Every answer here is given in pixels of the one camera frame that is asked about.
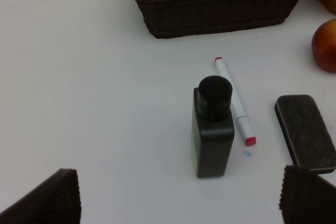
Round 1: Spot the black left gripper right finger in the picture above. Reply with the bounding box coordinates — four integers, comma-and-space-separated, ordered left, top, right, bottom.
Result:
279, 166, 335, 223

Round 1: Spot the black whiteboard eraser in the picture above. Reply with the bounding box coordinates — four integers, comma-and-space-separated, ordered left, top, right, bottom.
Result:
275, 94, 335, 174

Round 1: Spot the red pomegranate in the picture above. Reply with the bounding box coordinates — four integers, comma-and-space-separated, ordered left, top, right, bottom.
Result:
311, 18, 335, 73

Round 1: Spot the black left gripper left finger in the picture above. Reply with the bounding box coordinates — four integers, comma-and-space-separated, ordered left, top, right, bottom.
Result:
1, 168, 81, 223

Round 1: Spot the white marker with red caps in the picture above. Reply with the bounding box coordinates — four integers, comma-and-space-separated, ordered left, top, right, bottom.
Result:
215, 57, 257, 147

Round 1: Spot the dark green pump bottle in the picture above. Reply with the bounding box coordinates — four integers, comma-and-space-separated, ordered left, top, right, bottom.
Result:
192, 76, 235, 178

